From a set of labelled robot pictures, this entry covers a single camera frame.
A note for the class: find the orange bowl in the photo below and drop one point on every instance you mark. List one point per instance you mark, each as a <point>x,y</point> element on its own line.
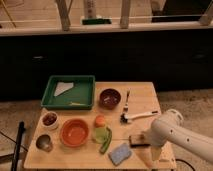
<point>74,133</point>

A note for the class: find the white handled brush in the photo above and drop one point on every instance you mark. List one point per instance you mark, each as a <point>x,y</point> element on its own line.
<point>128,118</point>

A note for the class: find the black pole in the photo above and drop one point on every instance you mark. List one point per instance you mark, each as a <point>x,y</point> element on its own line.
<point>18,141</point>

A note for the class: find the green plastic tray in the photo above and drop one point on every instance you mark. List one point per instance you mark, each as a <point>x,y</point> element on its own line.
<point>82,92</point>

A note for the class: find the orange toy fruit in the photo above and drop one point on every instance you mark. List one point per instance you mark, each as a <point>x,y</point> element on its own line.
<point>100,121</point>

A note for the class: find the silver fork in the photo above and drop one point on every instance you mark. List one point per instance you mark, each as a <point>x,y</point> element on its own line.
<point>125,109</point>

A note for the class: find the light green lid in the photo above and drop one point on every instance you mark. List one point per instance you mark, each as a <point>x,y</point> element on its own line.
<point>100,134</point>

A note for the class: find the green toy vegetable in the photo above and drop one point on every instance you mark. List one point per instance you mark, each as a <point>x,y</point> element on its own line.
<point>106,144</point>

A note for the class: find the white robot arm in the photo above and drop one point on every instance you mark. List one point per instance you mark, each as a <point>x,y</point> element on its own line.
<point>168,127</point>

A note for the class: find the green block on shelf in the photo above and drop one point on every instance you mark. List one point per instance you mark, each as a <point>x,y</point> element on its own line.
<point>97,21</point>

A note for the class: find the yellow strip in tray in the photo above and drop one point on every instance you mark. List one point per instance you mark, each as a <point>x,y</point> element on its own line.
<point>76,104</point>

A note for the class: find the blue sponge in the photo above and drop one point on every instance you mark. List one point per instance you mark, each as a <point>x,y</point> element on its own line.
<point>119,154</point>

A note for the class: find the dark purple bowl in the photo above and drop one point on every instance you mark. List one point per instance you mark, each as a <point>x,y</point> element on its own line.
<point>109,98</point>

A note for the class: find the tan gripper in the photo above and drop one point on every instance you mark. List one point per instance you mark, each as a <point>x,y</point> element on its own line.
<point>155,152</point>

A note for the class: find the small metal cup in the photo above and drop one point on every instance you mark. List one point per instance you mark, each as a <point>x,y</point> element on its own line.
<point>44,143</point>

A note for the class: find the white paper piece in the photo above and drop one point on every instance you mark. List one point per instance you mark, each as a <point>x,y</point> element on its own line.
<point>61,87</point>

